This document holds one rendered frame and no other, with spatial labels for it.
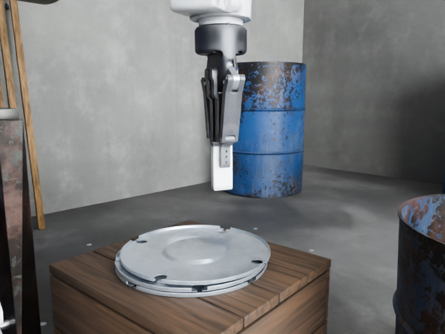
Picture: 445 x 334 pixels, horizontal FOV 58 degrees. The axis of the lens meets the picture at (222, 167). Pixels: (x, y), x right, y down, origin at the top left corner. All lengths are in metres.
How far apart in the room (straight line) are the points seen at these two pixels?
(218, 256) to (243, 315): 0.17
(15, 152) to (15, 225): 0.15
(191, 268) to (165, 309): 0.11
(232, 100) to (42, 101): 1.98
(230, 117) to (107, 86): 2.11
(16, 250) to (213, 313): 0.48
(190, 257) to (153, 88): 2.15
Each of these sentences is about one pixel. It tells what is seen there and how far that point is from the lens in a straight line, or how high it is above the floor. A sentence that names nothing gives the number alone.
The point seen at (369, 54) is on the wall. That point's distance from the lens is 3.72.
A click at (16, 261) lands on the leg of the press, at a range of 0.96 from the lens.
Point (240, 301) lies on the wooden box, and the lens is 0.67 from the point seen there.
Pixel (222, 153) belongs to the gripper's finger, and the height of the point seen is 0.58.
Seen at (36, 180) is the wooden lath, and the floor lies 0.25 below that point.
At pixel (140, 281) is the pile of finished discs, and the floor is 0.36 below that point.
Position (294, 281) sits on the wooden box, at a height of 0.35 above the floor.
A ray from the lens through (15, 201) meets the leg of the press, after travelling 0.93.
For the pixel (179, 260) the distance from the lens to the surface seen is 0.76.
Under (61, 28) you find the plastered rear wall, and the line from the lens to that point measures 2.55.
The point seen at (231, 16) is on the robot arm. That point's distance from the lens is 0.58.
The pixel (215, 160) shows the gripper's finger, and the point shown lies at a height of 0.57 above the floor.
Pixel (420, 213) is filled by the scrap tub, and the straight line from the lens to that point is 0.85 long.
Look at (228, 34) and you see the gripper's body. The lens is 0.57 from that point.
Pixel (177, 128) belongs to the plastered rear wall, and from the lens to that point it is 2.95.
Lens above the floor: 0.67
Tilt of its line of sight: 10 degrees down
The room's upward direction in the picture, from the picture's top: straight up
